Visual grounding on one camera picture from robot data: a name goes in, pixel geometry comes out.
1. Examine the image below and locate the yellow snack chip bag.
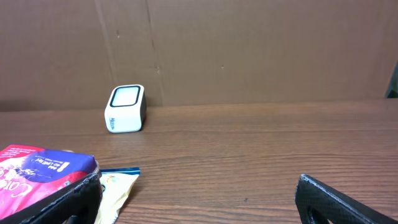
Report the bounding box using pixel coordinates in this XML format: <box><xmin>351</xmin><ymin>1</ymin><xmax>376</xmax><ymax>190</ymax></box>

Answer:
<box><xmin>95</xmin><ymin>167</ymin><xmax>141</xmax><ymax>224</ymax></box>

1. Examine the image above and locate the pink purple pad pack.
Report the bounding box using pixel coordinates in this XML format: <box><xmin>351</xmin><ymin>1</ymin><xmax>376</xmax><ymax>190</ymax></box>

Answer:
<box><xmin>1</xmin><ymin>144</ymin><xmax>99</xmax><ymax>218</ymax></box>

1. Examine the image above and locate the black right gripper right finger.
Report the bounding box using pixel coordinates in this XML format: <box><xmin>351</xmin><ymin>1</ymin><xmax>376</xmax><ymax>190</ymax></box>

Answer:
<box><xmin>295</xmin><ymin>174</ymin><xmax>397</xmax><ymax>224</ymax></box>

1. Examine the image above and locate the white barcode scanner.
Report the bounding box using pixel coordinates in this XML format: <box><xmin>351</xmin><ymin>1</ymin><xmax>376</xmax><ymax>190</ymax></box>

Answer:
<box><xmin>104</xmin><ymin>84</ymin><xmax>147</xmax><ymax>133</ymax></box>

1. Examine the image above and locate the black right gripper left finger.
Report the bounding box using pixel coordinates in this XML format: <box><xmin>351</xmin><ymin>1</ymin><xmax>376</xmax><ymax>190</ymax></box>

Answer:
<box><xmin>1</xmin><ymin>173</ymin><xmax>102</xmax><ymax>224</ymax></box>

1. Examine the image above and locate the dark object at wall edge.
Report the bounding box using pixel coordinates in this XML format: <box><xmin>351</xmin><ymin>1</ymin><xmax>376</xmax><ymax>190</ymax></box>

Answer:
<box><xmin>385</xmin><ymin>63</ymin><xmax>398</xmax><ymax>98</ymax></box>

